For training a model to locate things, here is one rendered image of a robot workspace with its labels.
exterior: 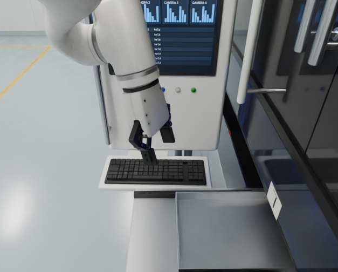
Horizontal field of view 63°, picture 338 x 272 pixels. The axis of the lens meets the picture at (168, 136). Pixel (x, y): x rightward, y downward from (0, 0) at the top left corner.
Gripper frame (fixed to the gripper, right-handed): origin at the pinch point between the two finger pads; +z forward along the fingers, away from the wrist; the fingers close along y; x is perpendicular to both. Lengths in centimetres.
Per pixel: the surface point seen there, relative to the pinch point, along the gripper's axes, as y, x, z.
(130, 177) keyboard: -23.8, -33.5, 28.1
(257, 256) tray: -7.2, 16.3, 38.8
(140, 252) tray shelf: 4.9, -12.8, 31.0
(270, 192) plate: -17.3, 19.5, 24.5
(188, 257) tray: 0.8, -0.4, 34.2
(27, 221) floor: -33, -146, 80
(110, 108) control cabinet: -37, -43, 4
